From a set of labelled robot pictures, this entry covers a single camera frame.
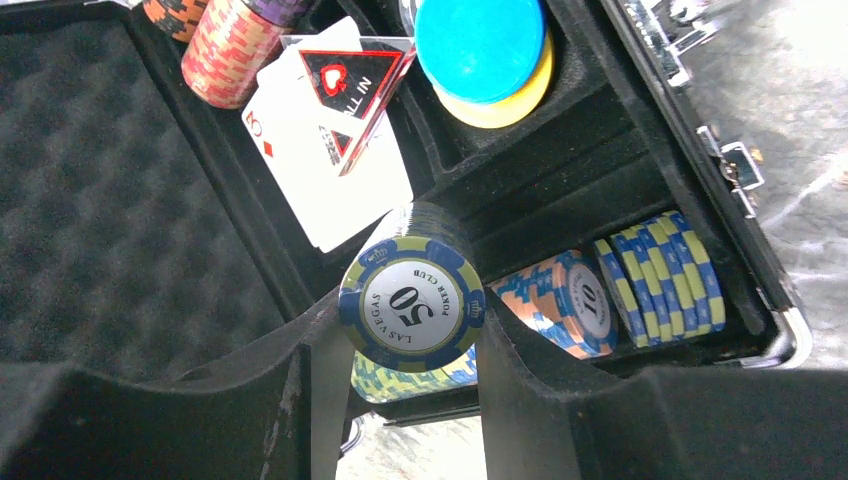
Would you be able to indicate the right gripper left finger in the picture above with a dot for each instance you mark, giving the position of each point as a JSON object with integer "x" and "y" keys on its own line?
{"x": 273, "y": 409}

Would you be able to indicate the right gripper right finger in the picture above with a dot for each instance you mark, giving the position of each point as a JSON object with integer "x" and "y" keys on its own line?
{"x": 546, "y": 415}

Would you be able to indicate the triangular all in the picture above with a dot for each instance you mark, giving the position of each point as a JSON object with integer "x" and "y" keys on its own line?
{"x": 352, "y": 84}

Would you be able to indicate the yellow round plastic disc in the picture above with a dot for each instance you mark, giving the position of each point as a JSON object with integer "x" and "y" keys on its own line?
{"x": 512, "y": 109}

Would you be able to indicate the blue round plastic disc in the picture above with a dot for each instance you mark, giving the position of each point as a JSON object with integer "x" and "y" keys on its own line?
{"x": 480, "y": 51}

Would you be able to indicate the green blue chip row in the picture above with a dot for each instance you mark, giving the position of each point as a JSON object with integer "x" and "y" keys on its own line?
{"x": 378, "y": 384}

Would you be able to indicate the blue yellow leaning chips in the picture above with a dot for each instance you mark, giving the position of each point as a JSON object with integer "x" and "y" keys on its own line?
{"x": 661, "y": 281}

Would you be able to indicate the orange blue ten chips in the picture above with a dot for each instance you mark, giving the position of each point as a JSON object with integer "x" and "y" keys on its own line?
{"x": 562, "y": 299}

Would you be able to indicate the aluminium poker case open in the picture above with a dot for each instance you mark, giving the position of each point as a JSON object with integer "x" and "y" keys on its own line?
{"x": 142, "y": 235}

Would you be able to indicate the playing card deck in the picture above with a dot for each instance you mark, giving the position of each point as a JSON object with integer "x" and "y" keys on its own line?
{"x": 330, "y": 209}

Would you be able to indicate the red pink chip row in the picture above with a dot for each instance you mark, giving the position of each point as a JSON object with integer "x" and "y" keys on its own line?
{"x": 228, "y": 48}

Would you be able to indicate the purple chip row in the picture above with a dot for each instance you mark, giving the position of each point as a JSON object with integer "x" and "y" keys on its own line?
{"x": 283, "y": 13}

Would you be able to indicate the orange brown chip row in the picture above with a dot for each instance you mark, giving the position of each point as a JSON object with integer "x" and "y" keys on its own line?
{"x": 177, "y": 18}

